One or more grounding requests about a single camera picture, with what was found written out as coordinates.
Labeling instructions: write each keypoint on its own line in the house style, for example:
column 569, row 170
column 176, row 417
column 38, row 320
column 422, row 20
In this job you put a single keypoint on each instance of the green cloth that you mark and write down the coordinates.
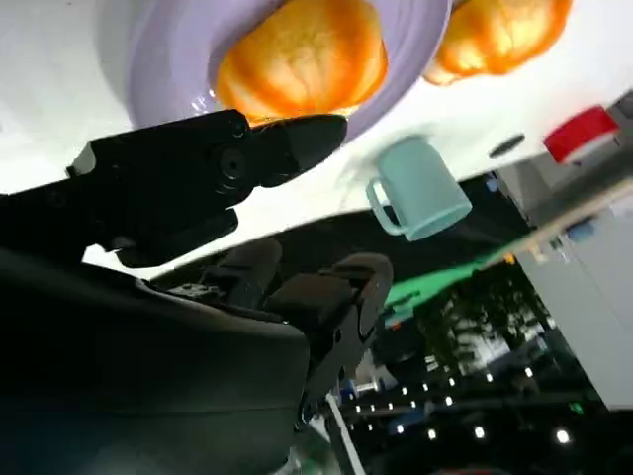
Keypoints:
column 445, row 277

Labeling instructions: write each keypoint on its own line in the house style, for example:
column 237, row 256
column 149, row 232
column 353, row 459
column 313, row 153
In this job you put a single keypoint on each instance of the black backdrop curtain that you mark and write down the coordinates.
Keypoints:
column 326, row 235

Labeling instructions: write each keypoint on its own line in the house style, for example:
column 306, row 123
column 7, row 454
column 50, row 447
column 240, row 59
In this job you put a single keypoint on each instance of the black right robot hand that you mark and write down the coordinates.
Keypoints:
column 123, row 371

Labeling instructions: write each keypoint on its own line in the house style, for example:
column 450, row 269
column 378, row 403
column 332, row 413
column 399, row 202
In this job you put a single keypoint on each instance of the pale green mug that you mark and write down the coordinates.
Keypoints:
column 425, row 198

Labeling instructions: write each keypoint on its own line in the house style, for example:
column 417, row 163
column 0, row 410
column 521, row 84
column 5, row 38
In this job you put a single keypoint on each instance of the orange white toy bread roll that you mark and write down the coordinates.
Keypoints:
column 301, row 64
column 499, row 39

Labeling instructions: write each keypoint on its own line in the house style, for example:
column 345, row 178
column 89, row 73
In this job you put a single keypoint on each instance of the red box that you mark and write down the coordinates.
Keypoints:
column 581, row 133

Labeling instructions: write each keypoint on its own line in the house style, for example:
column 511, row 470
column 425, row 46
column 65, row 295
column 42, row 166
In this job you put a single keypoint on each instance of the lilac plate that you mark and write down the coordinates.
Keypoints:
column 168, row 74

